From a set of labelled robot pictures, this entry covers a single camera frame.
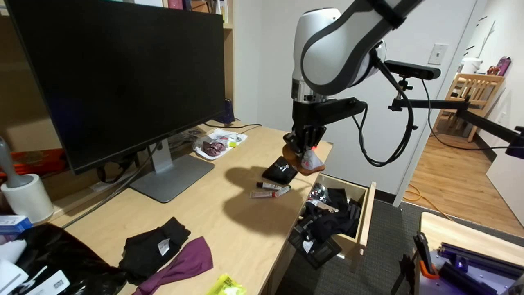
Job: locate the purple bottle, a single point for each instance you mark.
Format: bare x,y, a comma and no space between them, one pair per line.
501,65

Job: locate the grey tube with orange cap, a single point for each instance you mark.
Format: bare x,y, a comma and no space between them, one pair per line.
262,193

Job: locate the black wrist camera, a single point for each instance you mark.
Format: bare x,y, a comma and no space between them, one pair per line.
345,108

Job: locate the white and red snack packet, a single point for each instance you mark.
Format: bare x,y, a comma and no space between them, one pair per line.
214,145

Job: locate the white tube with dark cap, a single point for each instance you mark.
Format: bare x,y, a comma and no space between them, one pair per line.
270,185

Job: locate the light wooden drawer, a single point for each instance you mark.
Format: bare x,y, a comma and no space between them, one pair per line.
363,217

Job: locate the white light switch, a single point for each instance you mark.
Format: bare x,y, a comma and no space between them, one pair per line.
437,54

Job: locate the light wooden furniture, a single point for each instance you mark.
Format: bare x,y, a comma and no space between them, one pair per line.
475,86

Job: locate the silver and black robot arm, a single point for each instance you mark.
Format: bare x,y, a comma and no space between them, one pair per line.
327,49

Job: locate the black folded cloth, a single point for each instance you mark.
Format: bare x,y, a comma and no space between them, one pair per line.
147,250

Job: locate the orange and white plush toy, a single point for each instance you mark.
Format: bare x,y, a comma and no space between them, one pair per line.
304,160

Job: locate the grey monitor stand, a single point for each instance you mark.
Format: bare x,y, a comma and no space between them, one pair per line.
169,180

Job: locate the orange and black tool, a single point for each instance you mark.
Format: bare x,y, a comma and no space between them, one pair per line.
424,255

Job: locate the black computer monitor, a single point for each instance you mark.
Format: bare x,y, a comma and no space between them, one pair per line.
119,75

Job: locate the purple cloth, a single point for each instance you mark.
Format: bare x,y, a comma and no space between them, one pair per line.
185,263

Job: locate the black pouch with white logo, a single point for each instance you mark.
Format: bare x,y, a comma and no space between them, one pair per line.
278,170

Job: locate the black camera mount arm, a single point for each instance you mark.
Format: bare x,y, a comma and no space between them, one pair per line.
435,101

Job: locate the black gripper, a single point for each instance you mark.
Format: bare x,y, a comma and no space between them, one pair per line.
308,116

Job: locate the black clothes pile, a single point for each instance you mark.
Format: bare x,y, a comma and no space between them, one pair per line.
327,222

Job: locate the white barcode label packet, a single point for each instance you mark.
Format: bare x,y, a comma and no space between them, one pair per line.
49,283

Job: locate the blue and white box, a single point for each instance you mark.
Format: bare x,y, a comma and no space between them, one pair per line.
13,222

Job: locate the light wooden side table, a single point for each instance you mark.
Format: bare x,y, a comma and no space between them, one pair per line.
463,231

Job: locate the purple plastic case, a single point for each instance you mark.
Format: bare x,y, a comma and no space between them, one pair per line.
480,278

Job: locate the red box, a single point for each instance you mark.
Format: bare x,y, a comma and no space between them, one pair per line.
38,160

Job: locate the white lint roller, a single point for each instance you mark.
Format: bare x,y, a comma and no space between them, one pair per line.
29,198

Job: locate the yellow-green packet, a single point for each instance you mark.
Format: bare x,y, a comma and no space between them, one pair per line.
226,286

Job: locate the black bag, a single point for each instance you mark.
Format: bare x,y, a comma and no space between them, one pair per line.
70,262

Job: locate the grey ribbed floor mat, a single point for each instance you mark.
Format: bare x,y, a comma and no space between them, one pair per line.
377,255

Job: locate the black camera on mount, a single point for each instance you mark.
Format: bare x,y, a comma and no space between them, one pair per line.
411,68

